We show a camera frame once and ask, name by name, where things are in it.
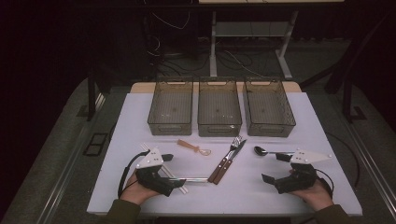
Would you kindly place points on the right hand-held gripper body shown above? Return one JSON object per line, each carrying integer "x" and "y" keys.
{"x": 299, "y": 180}

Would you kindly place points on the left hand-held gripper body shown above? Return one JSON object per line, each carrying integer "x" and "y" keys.
{"x": 152, "y": 179}

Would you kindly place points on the metal chopstick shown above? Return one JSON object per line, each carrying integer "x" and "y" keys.
{"x": 196, "y": 179}

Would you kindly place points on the metal spoon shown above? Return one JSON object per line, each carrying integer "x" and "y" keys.
{"x": 261, "y": 151}

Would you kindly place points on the clear brown plastic bin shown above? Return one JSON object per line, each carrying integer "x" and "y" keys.
{"x": 267, "y": 105}
{"x": 171, "y": 105}
{"x": 219, "y": 105}

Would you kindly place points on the person's left hand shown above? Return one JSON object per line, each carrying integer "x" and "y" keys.
{"x": 135, "y": 193}

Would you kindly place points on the person's right hand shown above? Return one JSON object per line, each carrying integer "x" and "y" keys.
{"x": 317, "y": 197}

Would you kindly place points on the white table cover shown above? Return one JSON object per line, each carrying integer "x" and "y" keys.
{"x": 243, "y": 193}

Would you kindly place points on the black metal stand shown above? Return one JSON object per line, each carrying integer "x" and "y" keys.
{"x": 347, "y": 99}
{"x": 91, "y": 99}

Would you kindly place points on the black floor frame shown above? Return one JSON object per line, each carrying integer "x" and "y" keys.
{"x": 90, "y": 149}

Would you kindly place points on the metal floor rail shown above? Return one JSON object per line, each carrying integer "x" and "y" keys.
{"x": 373, "y": 168}
{"x": 68, "y": 174}

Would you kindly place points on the white desk frame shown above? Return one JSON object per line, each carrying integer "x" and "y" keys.
{"x": 213, "y": 46}

